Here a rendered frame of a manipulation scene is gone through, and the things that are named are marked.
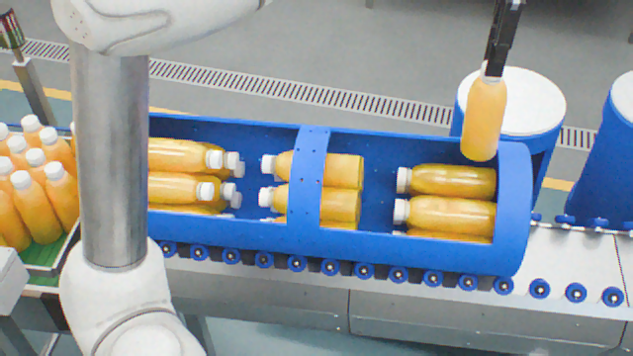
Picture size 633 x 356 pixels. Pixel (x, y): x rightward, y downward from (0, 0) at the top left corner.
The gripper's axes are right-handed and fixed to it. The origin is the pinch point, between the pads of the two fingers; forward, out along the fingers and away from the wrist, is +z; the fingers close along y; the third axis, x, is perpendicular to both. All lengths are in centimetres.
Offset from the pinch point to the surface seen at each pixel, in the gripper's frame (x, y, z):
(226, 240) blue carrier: 48, -15, 42
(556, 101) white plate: -26, 43, 44
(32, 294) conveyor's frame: 93, -24, 60
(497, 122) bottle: -2.8, -2.5, 13.4
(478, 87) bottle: 1.9, -1.4, 6.8
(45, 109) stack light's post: 115, 34, 56
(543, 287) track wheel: -19, -11, 50
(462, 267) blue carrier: -1.0, -14.7, 42.3
